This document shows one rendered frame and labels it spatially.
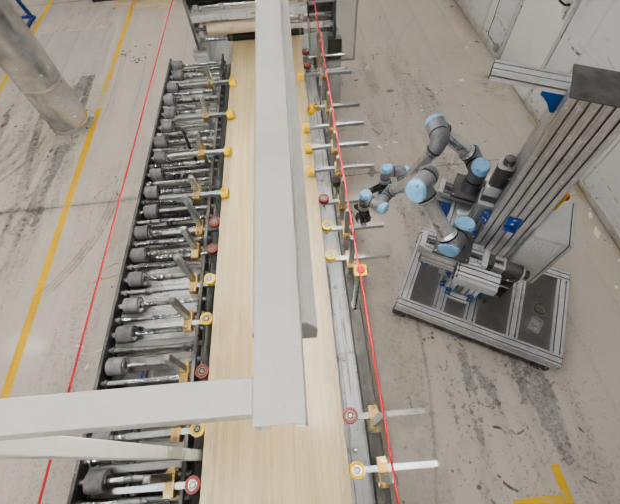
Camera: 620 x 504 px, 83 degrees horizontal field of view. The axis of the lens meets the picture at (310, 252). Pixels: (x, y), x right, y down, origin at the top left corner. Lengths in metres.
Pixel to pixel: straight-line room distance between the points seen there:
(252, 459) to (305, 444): 0.28
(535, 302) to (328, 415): 2.06
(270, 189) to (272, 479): 1.65
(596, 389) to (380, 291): 1.79
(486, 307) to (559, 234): 1.02
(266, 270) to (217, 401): 0.21
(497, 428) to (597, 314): 1.38
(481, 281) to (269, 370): 2.02
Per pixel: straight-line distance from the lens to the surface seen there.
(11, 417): 0.66
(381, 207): 2.24
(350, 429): 2.35
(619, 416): 3.68
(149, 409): 0.56
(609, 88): 1.99
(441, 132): 2.30
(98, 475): 2.43
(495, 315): 3.24
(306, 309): 0.64
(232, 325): 2.26
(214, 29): 4.47
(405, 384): 3.07
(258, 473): 2.09
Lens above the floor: 2.96
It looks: 59 degrees down
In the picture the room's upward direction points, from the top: 5 degrees counter-clockwise
